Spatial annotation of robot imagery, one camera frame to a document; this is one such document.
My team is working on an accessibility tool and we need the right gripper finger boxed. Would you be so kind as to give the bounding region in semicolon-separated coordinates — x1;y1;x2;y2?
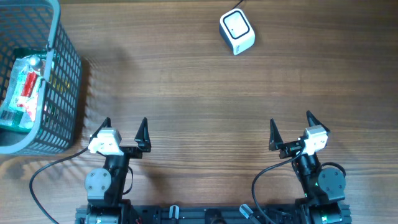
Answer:
306;110;330;134
269;118;284;146

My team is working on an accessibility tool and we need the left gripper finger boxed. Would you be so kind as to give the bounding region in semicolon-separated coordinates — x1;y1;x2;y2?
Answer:
134;117;151;147
99;117;111;130

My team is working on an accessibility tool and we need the red stick packet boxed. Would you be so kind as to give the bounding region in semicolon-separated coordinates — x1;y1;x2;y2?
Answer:
15;72;41;108

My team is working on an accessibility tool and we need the yellow liquid small bottle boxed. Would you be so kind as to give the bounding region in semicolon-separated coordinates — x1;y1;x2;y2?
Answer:
29;55;45;76

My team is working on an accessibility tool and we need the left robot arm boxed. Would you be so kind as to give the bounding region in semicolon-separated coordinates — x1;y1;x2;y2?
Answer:
75;118;151;224

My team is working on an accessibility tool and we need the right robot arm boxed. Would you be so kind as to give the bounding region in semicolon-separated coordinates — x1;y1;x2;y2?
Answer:
264;111;352;224

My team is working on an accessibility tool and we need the white barcode scanner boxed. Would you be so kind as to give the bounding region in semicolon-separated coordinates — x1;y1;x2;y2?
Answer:
219;9;256;55

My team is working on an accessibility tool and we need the grey plastic mesh basket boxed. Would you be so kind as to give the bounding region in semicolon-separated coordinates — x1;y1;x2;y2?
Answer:
1;1;82;156

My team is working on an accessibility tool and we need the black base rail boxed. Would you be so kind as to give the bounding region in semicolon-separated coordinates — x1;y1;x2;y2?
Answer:
75;203;352;224

